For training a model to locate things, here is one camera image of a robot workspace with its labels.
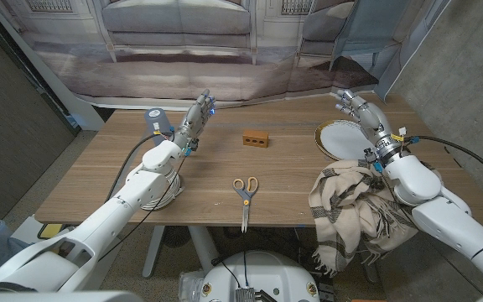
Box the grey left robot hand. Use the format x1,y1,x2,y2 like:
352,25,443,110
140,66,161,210
173,88,216,152

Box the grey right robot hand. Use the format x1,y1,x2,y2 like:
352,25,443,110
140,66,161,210
335,88,406,165

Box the cream plaid fringed scarf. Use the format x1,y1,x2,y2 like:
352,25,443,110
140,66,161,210
308,159,444,277

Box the white gold-rimmed paper plate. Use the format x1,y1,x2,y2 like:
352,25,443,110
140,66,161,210
314,119,383,163

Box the brown brick block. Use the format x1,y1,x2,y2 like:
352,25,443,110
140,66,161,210
241,129,270,148

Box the printed living room backdrop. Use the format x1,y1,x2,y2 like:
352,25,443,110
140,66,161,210
0,0,452,112

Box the dark round floor fan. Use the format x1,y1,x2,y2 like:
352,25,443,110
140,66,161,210
161,226,193,249

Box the clear plastic bag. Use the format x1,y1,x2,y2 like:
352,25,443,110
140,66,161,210
177,270,205,302

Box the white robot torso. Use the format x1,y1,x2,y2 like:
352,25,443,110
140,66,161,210
198,250,321,302

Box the white coiled cable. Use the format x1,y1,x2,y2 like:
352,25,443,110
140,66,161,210
140,170,184,211

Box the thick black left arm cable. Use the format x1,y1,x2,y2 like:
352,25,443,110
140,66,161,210
105,132,175,202

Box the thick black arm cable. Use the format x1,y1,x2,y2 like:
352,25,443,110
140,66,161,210
105,132,175,202
408,134,483,186

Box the scissors with tan handles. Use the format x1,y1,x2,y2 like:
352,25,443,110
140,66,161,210
231,176,259,234

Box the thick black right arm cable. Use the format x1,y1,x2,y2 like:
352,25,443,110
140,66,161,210
408,134,483,186

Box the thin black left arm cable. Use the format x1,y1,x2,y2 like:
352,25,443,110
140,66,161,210
97,154,189,262

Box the white table leg frame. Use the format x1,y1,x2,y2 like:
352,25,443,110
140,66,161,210
142,225,221,279

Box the white slanted post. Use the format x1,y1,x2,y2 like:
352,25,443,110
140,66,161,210
0,0,105,132

